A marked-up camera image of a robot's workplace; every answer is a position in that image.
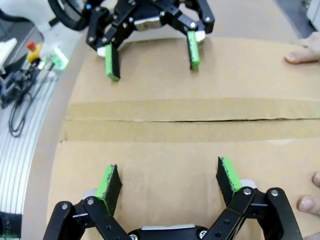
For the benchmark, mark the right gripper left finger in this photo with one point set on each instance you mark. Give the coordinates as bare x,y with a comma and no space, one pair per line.
110,190

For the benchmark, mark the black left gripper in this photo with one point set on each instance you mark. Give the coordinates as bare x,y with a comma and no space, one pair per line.
150,12

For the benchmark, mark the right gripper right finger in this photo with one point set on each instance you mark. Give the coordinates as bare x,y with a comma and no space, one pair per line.
228,185

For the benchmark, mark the brown cardboard box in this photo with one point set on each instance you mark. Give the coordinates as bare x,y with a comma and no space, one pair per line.
175,82

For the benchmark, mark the person's left hand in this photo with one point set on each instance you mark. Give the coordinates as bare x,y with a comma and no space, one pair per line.
308,203

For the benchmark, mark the person's right hand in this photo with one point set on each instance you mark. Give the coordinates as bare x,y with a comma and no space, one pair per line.
307,53

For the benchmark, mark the green lit electronic module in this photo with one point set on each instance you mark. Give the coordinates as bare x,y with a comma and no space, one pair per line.
56,58

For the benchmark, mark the red yellow emergency stop button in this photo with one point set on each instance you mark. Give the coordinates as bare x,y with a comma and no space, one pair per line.
33,53

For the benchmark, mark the black device with connectors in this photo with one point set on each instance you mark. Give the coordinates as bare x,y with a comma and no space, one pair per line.
15,80

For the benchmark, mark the white plastic part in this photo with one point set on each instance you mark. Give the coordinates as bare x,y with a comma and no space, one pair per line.
7,47

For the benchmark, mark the ribbed aluminium table frame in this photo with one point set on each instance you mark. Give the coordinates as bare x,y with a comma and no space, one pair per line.
22,162

